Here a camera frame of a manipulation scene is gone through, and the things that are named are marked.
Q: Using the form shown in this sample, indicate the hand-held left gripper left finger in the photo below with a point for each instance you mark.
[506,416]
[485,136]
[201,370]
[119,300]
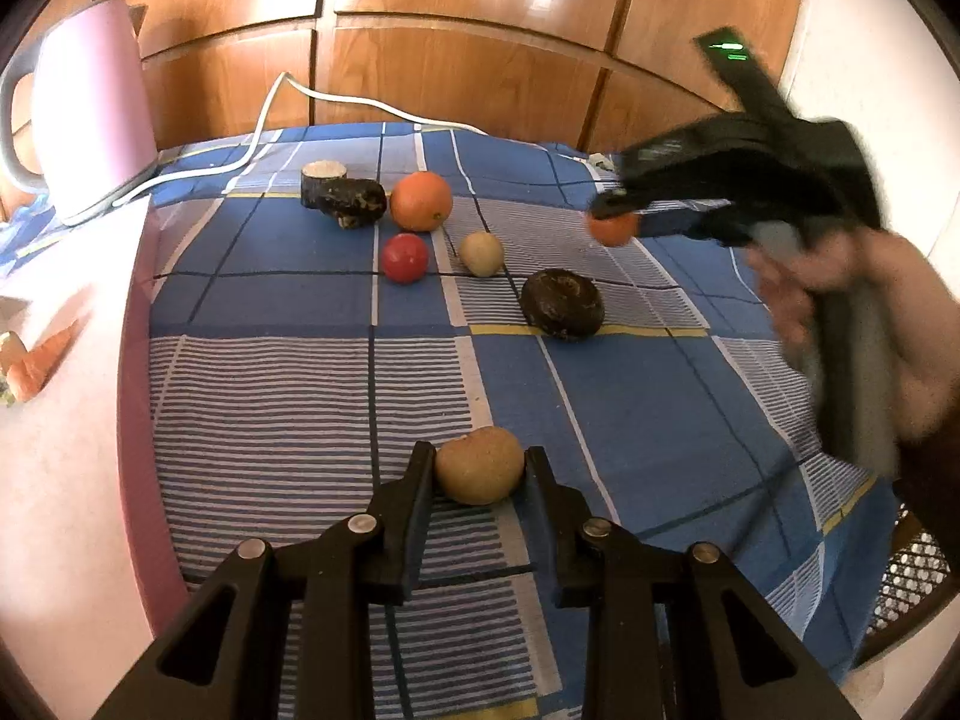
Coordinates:
[412,525]

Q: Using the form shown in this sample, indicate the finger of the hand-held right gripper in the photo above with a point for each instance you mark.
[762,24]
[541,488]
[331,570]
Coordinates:
[622,202]
[697,226]

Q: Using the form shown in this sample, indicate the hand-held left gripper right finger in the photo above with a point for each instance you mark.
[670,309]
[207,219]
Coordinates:
[551,532]

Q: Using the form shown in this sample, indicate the small tangerine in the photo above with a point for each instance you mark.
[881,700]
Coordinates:
[613,229]

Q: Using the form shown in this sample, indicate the large tan potato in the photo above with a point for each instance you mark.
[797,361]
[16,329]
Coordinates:
[480,465]

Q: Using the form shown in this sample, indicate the dark round avocado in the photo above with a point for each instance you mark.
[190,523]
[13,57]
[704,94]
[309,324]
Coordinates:
[562,305]

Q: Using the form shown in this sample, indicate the large orange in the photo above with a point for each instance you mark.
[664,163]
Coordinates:
[421,201]

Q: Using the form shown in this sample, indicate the pink tray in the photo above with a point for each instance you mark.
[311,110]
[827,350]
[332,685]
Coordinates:
[75,502]

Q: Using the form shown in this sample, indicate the person's right hand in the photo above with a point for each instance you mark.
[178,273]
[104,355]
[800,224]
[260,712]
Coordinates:
[922,330]

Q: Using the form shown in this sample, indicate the small tan potato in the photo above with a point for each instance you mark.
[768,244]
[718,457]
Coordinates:
[481,253]

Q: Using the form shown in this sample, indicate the blue plaid cloth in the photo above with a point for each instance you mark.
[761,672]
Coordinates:
[637,390]

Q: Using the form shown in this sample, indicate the red tomato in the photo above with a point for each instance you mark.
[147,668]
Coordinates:
[405,258]

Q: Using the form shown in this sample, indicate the wooden wardrobe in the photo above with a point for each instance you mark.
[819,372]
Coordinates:
[450,52]

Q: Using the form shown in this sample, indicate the dark cut root vegetable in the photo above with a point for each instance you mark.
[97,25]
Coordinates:
[345,195]

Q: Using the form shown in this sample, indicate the wicker chair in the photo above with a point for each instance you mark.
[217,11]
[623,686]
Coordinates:
[911,577]

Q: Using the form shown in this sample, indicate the orange carrot piece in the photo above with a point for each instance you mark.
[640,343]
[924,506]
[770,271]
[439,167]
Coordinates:
[45,364]

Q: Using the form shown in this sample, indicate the pink electric kettle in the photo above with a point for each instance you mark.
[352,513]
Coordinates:
[90,105]

